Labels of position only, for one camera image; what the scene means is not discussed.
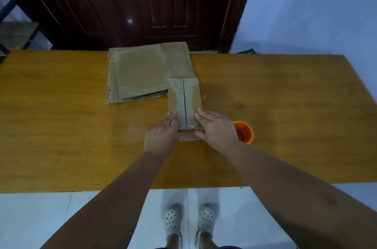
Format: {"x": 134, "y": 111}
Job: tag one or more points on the person's right forearm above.
{"x": 297, "y": 195}

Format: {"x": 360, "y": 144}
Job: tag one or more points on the person's right hand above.
{"x": 219, "y": 132}

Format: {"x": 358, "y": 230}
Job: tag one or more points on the person's left fingers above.
{"x": 172, "y": 120}

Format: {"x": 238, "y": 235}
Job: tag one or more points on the wooden table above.
{"x": 88, "y": 128}

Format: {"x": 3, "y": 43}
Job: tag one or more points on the person's white clog shoe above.
{"x": 206, "y": 218}
{"x": 172, "y": 219}

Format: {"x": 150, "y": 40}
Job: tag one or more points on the person's left forearm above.
{"x": 112, "y": 207}

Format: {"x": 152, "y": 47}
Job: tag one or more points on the person's left leg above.
{"x": 173, "y": 241}

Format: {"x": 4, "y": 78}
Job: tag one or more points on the dark wooden door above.
{"x": 138, "y": 4}

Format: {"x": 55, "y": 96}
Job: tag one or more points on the small cardboard box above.
{"x": 185, "y": 101}

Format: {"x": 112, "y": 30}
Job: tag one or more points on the stack of flattened cardboard sheets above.
{"x": 147, "y": 72}

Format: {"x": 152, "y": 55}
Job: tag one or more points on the orange tape roll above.
{"x": 244, "y": 132}

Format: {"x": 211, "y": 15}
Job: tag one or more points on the person's right white clog shoe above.
{"x": 206, "y": 218}

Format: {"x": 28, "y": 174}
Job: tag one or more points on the person's right leg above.
{"x": 206, "y": 241}

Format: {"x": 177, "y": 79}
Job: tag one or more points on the metal frame shelf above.
{"x": 14, "y": 30}

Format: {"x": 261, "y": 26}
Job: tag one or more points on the person's right thumb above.
{"x": 199, "y": 134}

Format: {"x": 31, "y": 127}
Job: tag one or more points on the person's left white clog shoe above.
{"x": 172, "y": 219}

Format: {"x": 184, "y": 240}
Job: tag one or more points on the person's leg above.
{"x": 206, "y": 241}
{"x": 173, "y": 241}

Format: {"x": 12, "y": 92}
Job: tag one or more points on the person's left hand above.
{"x": 161, "y": 137}

